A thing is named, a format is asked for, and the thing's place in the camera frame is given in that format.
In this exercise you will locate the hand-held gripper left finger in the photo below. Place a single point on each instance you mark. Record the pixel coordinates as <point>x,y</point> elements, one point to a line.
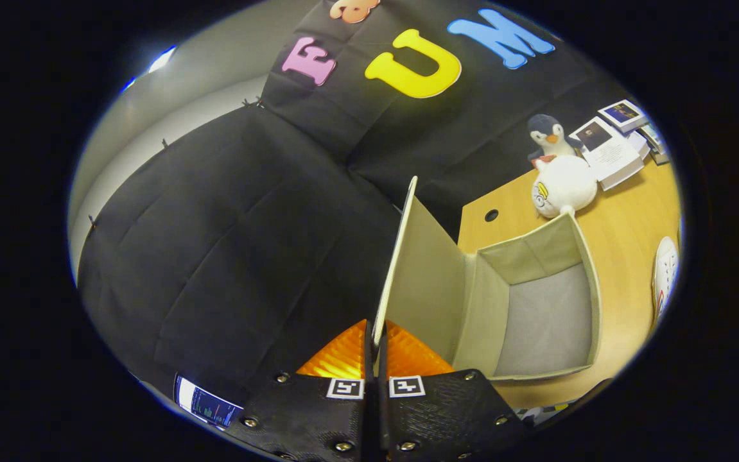
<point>367,366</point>

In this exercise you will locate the thick white book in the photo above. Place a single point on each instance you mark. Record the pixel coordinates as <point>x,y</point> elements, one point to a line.
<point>660,156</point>

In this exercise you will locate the book with blue cover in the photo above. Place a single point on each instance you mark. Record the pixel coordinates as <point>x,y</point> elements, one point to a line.
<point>623,114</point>

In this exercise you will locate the white canvas shoe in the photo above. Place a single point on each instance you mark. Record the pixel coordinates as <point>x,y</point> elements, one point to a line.
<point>666,273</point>

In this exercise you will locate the lit display screen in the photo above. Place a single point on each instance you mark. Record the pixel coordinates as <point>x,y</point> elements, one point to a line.
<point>205,404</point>

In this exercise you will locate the grey fabric storage box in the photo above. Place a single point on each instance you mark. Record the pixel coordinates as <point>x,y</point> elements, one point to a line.
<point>427,282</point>

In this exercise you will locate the white round plush toy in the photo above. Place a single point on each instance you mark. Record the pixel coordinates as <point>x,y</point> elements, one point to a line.
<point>568,186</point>

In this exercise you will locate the white book with dark photo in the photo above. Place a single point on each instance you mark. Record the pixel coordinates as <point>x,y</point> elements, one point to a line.
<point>610,154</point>

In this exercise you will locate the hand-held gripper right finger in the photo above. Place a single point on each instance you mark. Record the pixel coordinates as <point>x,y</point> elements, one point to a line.
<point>384,369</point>

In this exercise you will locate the small penguin plush toy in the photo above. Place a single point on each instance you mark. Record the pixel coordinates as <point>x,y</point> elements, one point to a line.
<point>547,138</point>

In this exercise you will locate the plain white book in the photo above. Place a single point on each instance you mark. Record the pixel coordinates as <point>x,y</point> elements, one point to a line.
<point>639,144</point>

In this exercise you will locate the book with teal cover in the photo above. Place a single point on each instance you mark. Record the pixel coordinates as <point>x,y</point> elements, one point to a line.
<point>652,136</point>

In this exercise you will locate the black backdrop cloth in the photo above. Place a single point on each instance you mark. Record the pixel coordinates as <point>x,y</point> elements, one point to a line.
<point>234,244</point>

